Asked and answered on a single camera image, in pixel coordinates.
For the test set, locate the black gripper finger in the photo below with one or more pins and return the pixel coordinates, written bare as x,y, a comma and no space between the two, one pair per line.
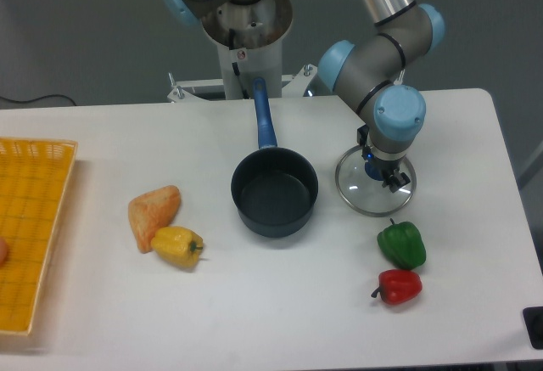
394,180

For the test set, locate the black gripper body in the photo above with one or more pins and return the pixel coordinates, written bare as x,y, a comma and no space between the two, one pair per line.
377,162

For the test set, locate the glass pot lid blue knob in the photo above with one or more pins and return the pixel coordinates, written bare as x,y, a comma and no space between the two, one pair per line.
361,190

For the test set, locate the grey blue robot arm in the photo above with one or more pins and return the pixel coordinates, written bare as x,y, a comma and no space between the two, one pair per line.
362,75

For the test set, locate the green bell pepper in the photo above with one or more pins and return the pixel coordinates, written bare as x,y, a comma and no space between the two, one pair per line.
402,245

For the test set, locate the red bell pepper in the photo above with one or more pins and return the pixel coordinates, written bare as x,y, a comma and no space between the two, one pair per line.
397,286

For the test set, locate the black device table corner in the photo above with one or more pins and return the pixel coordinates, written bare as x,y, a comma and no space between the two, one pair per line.
533,319

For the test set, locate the yellow bell pepper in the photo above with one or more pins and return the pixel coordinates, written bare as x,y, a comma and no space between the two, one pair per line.
179,246

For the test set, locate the bread piece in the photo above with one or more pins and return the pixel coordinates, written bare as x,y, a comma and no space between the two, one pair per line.
149,212

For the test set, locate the yellow wicker basket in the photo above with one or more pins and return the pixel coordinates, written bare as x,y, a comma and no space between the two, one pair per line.
35,175

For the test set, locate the orange object in basket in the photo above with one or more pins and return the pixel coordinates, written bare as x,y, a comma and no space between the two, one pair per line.
4,250

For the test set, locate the dark saucepan blue handle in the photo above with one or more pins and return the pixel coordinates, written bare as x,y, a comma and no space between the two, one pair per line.
273,188

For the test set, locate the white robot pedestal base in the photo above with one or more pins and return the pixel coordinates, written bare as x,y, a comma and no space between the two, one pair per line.
249,43

